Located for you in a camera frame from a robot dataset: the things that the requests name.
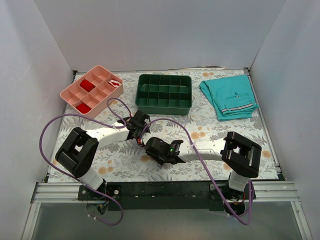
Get teal shorts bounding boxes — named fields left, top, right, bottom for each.
left=199, top=75, right=259, bottom=121

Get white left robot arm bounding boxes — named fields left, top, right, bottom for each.
left=55, top=110, right=150, bottom=200

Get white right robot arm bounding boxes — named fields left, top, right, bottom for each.
left=141, top=131, right=262, bottom=199

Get floral table cloth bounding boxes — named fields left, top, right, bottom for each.
left=55, top=70, right=278, bottom=182

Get green divided storage box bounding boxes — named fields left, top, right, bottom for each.
left=135, top=74, right=193, bottom=116

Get red white rolled cloth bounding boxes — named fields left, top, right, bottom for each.
left=107, top=79, right=122, bottom=88

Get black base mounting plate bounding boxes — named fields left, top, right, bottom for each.
left=76, top=179, right=258, bottom=212

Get red rolled cloth lower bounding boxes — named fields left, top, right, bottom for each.
left=76, top=103, right=91, bottom=114

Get pink divided storage box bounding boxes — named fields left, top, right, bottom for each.
left=60, top=65, right=124, bottom=119

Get red rolled cloth upper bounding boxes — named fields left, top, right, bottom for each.
left=79, top=79, right=95, bottom=92

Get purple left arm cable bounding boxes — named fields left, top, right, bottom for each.
left=39, top=97, right=133, bottom=226

